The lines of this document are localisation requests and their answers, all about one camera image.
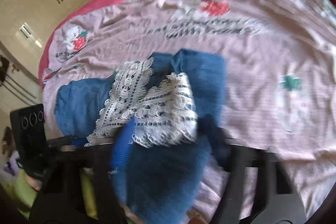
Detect pink strawberry print bedspread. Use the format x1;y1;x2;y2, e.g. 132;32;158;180
40;0;335;216

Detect blue denim pants lace trim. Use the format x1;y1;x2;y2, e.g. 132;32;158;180
54;49;226;223

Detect left hand red nails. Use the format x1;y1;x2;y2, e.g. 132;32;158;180
25;174;43;192

